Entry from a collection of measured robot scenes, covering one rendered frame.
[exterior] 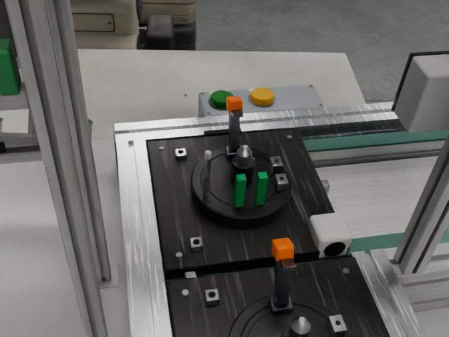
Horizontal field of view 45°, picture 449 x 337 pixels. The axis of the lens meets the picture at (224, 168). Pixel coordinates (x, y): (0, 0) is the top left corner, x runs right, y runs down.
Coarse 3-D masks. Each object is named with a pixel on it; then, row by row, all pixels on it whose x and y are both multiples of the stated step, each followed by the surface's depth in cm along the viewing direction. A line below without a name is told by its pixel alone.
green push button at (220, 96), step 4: (216, 92) 92; (220, 92) 92; (224, 92) 92; (228, 92) 92; (212, 96) 91; (216, 96) 91; (220, 96) 91; (224, 96) 91; (228, 96) 92; (212, 100) 91; (216, 100) 91; (220, 100) 91; (224, 100) 91; (212, 104) 91; (216, 104) 90; (220, 104) 90; (224, 104) 90
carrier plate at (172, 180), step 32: (160, 160) 80; (192, 160) 80; (288, 160) 81; (160, 192) 75; (320, 192) 77; (160, 224) 71; (192, 224) 71; (288, 224) 72; (192, 256) 68; (224, 256) 68; (256, 256) 68
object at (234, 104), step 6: (234, 96) 75; (228, 102) 74; (234, 102) 74; (240, 102) 74; (228, 108) 74; (234, 108) 74; (240, 108) 74; (234, 114) 73; (240, 114) 73; (234, 120) 75; (234, 126) 76; (234, 132) 76; (234, 138) 77; (234, 144) 77
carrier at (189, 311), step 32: (192, 288) 64; (224, 288) 64; (256, 288) 65; (320, 288) 65; (352, 288) 65; (192, 320) 61; (224, 320) 61; (256, 320) 59; (288, 320) 60; (320, 320) 60; (352, 320) 62
